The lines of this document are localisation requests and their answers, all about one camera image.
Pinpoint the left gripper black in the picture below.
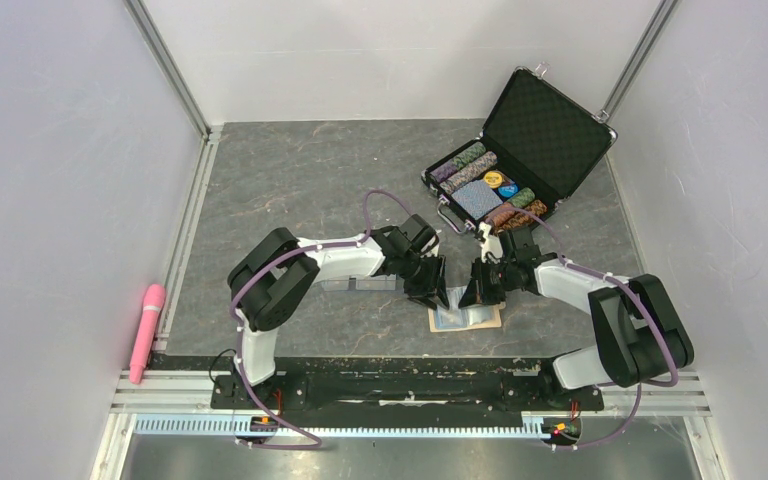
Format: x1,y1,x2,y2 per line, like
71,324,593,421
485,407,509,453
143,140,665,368
397,252,450,311

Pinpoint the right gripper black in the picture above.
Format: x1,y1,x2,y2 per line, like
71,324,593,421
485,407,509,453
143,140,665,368
459,256,516,309

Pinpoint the clear sleeve with credit cards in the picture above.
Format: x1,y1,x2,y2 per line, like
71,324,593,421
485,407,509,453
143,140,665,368
320,275,402,292

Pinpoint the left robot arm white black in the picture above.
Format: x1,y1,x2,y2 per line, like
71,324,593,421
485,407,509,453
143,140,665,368
227,214,450,408

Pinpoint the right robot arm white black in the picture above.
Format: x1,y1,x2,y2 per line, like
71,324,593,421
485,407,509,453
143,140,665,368
459,223,694,408

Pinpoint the blue playing card deck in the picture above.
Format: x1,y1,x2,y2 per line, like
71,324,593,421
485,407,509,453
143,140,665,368
452,180,503,220

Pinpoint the orange brown poker chip row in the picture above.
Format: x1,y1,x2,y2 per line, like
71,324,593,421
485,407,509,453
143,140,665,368
484,200,549,233

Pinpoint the blue round poker chip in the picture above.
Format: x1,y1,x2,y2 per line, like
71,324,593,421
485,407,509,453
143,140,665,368
496,184,519,198

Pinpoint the green poker chip stack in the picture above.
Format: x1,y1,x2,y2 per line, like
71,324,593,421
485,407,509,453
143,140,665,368
508,188,536,209

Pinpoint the yellow dealer button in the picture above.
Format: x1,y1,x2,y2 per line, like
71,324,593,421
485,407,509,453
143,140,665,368
483,170,506,189

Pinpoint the purple green poker chip row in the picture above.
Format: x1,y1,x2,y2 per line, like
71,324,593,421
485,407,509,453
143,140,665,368
429,142,487,183

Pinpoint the pink brown poker chip row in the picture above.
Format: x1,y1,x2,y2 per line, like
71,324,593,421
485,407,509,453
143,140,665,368
440,151,498,194

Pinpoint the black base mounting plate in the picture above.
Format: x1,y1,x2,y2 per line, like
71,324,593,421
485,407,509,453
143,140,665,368
210,349,605,429

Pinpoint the black poker chip case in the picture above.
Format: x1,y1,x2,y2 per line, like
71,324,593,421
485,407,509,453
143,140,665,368
420,67,617,235

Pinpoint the pink cylindrical object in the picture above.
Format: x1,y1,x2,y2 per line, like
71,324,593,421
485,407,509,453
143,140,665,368
129,284,166,385

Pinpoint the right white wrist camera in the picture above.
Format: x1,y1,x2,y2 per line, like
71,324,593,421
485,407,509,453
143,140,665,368
477,222,503,263

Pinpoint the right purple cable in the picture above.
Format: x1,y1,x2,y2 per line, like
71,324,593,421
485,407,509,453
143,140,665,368
476,206,681,452

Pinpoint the purple cable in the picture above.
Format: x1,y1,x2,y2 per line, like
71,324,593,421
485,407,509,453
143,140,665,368
228,190,418,452
476,206,681,452

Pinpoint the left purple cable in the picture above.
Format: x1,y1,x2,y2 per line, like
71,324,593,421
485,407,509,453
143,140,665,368
228,190,418,452

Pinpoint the white toothed cable rail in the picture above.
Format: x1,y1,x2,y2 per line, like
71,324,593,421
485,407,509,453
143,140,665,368
134,414,550,440

